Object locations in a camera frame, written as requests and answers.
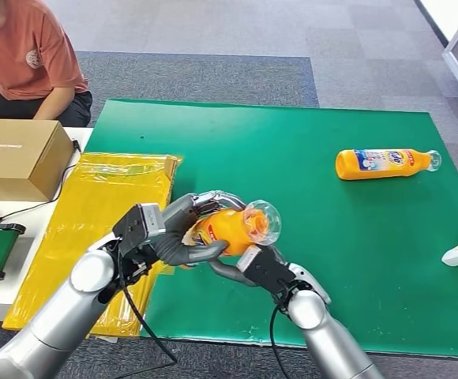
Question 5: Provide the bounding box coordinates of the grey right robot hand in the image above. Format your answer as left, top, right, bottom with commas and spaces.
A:
209, 258, 255, 287

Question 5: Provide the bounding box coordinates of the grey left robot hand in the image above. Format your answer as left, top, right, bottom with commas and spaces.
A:
156, 190, 247, 268

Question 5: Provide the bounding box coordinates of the orange bottle with clear cap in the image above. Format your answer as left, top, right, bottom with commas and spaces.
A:
183, 200, 282, 258
335, 148, 442, 182

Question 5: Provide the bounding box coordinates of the yellow plastic wrapped package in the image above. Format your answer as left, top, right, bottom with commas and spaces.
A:
2, 152, 184, 337

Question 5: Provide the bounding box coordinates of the green table mat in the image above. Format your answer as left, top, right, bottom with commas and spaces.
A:
85, 99, 458, 359

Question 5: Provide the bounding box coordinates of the white side table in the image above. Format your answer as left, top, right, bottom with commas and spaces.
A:
0, 124, 94, 322

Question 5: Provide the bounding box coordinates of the brown cardboard box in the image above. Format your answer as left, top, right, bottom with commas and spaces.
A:
0, 118, 75, 203

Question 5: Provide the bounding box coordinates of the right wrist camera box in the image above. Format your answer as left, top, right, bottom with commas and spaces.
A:
237, 244, 298, 295

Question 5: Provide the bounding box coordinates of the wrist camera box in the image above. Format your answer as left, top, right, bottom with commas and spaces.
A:
112, 202, 167, 258
237, 244, 298, 295

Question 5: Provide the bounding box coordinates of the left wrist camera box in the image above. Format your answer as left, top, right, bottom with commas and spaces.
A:
112, 202, 167, 258

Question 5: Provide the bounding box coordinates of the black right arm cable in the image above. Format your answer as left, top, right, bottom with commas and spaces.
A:
268, 302, 292, 379

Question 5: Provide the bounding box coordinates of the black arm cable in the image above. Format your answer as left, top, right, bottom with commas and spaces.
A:
114, 250, 179, 379
268, 302, 292, 379

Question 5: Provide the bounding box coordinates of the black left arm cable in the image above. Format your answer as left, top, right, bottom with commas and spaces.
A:
114, 250, 179, 379

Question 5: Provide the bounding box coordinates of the thin black table cable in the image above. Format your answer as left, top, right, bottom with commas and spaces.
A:
0, 138, 82, 223

